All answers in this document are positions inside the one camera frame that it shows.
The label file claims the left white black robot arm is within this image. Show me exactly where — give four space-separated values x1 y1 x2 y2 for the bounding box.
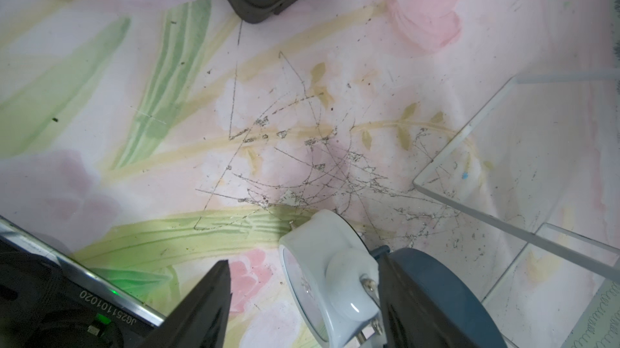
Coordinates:
1 210 450 347

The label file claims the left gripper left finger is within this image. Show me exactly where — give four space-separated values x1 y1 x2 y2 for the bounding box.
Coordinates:
141 260 232 348

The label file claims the white two-tier shelf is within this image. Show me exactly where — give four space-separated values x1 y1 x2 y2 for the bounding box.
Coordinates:
413 69 619 347

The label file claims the white twin-bell alarm clock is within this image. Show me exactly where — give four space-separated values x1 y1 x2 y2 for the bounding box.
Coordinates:
279 210 387 347

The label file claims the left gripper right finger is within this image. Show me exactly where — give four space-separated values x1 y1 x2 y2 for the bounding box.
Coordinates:
379 256 436 347

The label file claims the blue round alarm clock left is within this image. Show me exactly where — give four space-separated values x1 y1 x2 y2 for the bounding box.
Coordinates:
377 248 507 347

